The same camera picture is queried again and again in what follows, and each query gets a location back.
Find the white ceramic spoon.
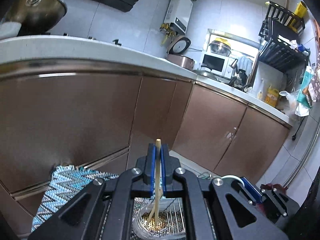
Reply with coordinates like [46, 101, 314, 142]
[221, 175, 245, 186]

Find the glass pot lid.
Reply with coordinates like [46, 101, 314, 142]
[194, 70, 223, 82]

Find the steel pot yellow lid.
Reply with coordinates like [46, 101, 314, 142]
[209, 37, 232, 57]

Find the grey hanging towel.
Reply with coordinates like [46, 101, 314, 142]
[237, 56, 253, 76]

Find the white microwave oven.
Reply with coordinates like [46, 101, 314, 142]
[199, 51, 235, 79]

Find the brown rice cooker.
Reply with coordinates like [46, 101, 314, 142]
[166, 35, 195, 70]

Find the gas stove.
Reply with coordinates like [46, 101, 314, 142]
[43, 32, 122, 46]

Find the white bowl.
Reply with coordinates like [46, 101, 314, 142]
[0, 22, 22, 40]

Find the black dish rack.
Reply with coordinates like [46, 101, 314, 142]
[258, 0, 311, 93]

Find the white spray bottle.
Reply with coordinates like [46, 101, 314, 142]
[257, 79, 265, 100]

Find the yellow roll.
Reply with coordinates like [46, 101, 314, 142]
[289, 1, 308, 32]

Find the clear utensil holder wire rack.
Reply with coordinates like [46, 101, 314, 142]
[130, 197, 186, 239]

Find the hanging patterned apron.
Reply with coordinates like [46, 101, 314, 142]
[294, 19, 320, 117]

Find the blue zigzag woven mat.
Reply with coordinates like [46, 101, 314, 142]
[31, 165, 119, 232]

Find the steel wok with handle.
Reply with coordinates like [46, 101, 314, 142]
[4, 0, 68, 34]

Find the yellow oil bottle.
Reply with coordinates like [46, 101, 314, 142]
[265, 85, 279, 107]

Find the white water heater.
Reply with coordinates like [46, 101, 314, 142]
[164, 0, 193, 35]

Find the wooden chopstick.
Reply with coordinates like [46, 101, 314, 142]
[155, 139, 161, 227]
[146, 206, 156, 227]

